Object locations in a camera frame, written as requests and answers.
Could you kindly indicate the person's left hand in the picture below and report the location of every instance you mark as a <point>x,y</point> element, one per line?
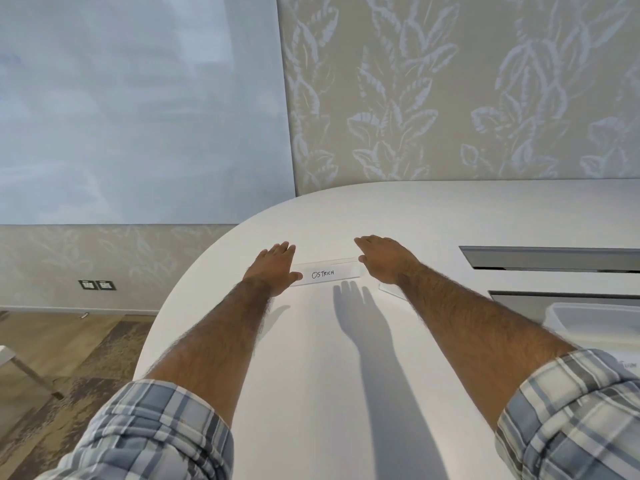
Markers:
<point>270,272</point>

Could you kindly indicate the person's right thumb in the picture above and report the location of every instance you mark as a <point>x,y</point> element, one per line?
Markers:
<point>362,258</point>

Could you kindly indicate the person's left forearm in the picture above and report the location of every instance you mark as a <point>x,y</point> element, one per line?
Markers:
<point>220,344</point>

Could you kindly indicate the clear acrylic name sign holder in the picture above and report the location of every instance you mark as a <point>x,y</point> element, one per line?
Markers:
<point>327,260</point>

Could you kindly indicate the plaid shirt right sleeve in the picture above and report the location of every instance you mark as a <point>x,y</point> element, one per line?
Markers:
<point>575,419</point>

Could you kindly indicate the person's right forearm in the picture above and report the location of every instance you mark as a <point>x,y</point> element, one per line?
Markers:
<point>475,334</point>

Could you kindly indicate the person's left thumb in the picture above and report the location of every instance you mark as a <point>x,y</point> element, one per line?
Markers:
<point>297,276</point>

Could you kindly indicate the white glass wall board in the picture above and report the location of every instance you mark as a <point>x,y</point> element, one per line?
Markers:
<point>140,104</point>

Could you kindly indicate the plaid shirt sleeve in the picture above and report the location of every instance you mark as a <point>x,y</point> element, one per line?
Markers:
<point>575,419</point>
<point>150,434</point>

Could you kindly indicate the white paper name label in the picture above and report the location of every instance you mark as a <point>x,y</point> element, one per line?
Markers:
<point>327,274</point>

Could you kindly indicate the white plastic tray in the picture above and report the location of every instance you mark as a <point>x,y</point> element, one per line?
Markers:
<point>595,319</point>

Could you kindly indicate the plaid shirt left sleeve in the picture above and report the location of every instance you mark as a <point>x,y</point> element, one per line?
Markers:
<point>150,434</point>

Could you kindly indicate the black wall socket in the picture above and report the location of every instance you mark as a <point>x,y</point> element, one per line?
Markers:
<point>106,285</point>
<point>87,285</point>

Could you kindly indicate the person's right hand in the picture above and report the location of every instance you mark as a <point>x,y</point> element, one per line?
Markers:
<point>387,259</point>

